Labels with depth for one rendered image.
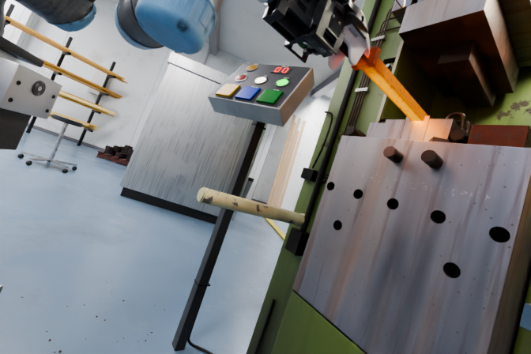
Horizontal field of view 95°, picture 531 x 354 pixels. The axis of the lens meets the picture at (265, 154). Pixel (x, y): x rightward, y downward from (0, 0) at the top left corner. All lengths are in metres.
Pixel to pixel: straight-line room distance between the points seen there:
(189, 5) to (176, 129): 2.81
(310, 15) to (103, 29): 7.92
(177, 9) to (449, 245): 0.55
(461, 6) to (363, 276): 0.71
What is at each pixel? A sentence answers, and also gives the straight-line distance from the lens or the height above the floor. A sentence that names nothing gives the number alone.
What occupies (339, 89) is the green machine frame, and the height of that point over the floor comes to 1.19.
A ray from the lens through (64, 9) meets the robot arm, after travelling 0.88.
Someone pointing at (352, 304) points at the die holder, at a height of 0.53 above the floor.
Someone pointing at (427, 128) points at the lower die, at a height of 0.97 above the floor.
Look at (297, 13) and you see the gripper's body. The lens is 0.39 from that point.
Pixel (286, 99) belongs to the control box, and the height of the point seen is 1.01.
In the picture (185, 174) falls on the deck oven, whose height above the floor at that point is 0.46.
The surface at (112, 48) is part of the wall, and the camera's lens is 7.97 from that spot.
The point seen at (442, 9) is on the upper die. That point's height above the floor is 1.31.
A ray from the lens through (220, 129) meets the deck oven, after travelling 3.04.
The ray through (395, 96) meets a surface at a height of 0.99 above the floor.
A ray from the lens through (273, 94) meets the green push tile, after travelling 0.90.
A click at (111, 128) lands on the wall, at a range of 7.46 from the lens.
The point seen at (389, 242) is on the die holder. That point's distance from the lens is 0.60.
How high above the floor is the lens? 0.72
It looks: 5 degrees up
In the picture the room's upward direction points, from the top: 20 degrees clockwise
